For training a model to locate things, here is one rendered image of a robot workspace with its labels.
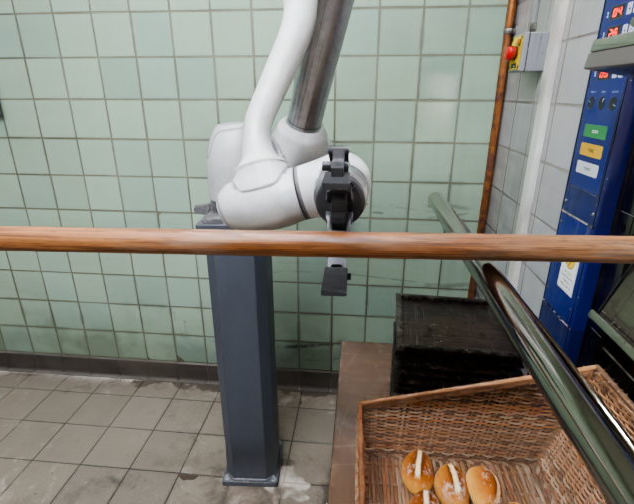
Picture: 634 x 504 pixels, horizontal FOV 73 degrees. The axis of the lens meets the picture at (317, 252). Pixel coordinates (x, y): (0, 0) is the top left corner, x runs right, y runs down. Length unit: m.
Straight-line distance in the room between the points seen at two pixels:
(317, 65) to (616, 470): 1.04
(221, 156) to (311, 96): 0.29
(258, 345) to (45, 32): 1.45
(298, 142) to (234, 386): 0.82
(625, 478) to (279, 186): 0.63
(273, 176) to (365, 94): 0.99
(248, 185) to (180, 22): 1.15
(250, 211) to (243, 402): 0.90
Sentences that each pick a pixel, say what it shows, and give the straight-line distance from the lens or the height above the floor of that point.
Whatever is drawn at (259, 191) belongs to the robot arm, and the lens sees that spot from 0.77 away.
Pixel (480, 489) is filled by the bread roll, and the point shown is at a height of 0.65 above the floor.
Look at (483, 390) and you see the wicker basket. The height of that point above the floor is 0.78.
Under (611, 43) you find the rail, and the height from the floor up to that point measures 1.42.
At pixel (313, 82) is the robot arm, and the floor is 1.38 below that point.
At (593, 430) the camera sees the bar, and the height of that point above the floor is 1.17.
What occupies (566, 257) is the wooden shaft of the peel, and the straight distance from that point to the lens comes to 0.53.
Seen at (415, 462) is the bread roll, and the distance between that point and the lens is 0.99.
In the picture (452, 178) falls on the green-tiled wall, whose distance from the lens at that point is 1.77.
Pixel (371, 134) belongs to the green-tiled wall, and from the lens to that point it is 1.72.
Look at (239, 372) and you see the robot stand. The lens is 1.48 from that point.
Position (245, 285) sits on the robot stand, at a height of 0.81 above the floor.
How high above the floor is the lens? 1.35
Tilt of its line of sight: 21 degrees down
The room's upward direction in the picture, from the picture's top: straight up
